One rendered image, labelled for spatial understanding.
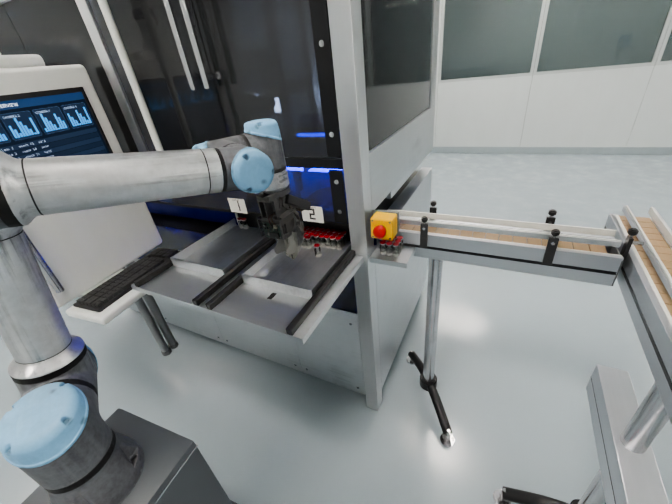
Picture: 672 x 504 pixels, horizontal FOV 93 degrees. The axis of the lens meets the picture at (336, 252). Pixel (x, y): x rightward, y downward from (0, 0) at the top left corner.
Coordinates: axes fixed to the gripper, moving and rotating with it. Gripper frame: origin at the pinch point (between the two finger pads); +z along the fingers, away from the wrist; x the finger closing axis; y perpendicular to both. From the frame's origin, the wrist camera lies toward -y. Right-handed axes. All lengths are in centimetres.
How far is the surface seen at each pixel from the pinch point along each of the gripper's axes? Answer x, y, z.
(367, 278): 11.5, -23.2, 22.2
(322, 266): 0.0, -13.3, 13.0
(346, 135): 8.2, -23.2, -26.6
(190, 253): -54, -5, 12
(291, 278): -6.4, -4.2, 13.0
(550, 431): 83, -43, 101
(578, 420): 94, -53, 101
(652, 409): 87, -6, 30
